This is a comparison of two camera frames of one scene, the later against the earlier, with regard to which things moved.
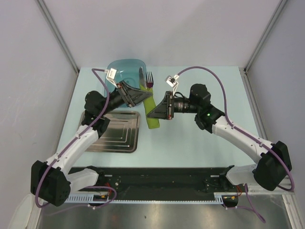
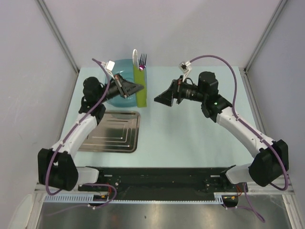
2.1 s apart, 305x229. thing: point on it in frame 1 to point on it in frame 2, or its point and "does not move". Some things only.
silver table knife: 141,78 to 135,57
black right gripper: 164,106 to 175,91
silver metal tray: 121,134 does not move
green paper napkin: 150,105 to 140,78
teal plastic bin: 127,70 does not move
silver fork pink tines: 149,79 to 143,60
